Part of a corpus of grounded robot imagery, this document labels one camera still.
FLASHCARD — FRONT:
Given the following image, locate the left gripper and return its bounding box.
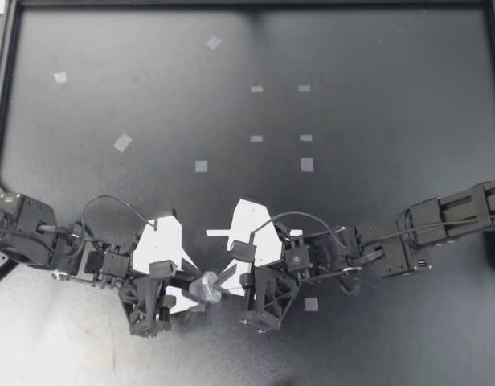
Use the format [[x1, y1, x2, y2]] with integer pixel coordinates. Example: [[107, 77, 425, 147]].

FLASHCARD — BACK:
[[118, 257, 205, 339]]

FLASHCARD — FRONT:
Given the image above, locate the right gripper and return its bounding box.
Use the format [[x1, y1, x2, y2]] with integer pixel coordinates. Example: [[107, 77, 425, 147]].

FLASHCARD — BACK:
[[215, 259, 301, 334]]

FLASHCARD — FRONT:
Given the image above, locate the small clear plastic cup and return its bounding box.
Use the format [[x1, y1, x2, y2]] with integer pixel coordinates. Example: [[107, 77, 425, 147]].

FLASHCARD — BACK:
[[188, 270, 225, 305]]

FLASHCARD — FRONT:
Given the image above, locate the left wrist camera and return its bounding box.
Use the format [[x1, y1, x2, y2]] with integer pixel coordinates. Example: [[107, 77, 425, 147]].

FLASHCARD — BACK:
[[129, 207, 197, 283]]

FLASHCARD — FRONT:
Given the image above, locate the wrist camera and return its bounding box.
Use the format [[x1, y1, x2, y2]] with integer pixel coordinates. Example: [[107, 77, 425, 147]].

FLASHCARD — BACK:
[[205, 195, 305, 271], [129, 207, 197, 283]]

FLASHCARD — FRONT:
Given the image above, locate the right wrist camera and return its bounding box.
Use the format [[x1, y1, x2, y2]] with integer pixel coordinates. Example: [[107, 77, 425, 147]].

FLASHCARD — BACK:
[[205, 195, 305, 271]]

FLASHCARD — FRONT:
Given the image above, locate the black cable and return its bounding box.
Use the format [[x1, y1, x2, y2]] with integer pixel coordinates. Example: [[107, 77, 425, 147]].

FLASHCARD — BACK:
[[250, 211, 350, 247], [80, 195, 158, 243]]

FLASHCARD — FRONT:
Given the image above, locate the black frame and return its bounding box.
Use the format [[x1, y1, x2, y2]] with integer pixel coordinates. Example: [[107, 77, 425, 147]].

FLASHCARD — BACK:
[[0, 0, 495, 290]]

